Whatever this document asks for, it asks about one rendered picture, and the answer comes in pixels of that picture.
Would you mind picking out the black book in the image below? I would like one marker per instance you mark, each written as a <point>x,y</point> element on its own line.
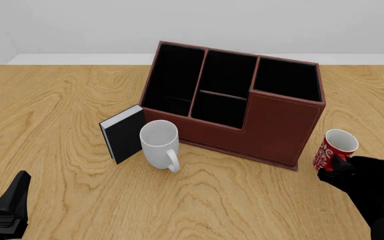
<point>125,136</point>

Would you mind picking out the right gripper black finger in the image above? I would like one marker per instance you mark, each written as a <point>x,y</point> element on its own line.
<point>330,178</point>
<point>342,163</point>

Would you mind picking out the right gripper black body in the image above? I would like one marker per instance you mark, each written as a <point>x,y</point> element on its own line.
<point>373,175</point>

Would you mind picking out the white mug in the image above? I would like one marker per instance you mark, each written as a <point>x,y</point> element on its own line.
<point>158,150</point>

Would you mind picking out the red patterned mug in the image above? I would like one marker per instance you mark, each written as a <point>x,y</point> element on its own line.
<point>325,152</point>

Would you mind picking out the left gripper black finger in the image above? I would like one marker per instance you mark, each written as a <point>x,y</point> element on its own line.
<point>12,197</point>

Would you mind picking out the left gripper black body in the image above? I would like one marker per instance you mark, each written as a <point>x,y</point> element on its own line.
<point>2,227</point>

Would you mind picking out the red-brown desk caddy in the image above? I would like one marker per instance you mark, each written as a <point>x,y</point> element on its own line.
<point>278,125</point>

